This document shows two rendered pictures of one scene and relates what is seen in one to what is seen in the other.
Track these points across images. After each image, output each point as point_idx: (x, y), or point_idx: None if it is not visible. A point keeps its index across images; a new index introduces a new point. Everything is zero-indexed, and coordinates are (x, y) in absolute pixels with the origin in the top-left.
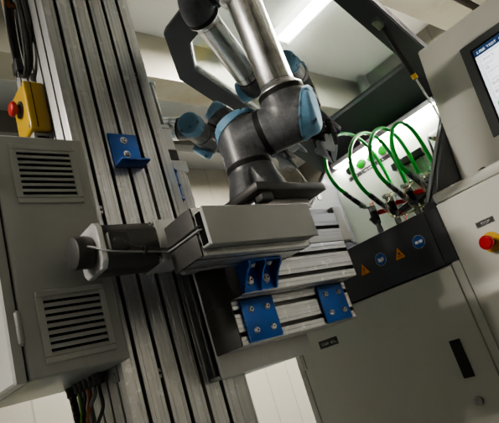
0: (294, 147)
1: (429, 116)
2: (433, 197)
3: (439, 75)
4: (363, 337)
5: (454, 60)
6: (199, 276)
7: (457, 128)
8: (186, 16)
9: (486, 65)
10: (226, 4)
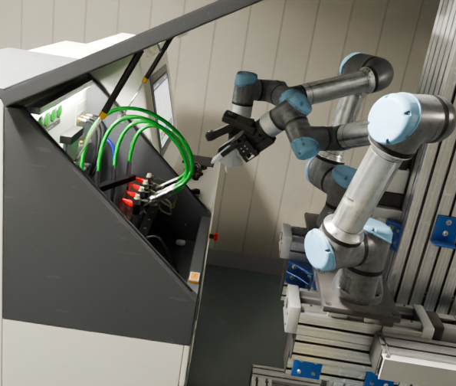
0: None
1: (79, 94)
2: (211, 207)
3: (146, 89)
4: (195, 320)
5: (149, 83)
6: None
7: (154, 143)
8: (382, 89)
9: (156, 103)
10: (364, 96)
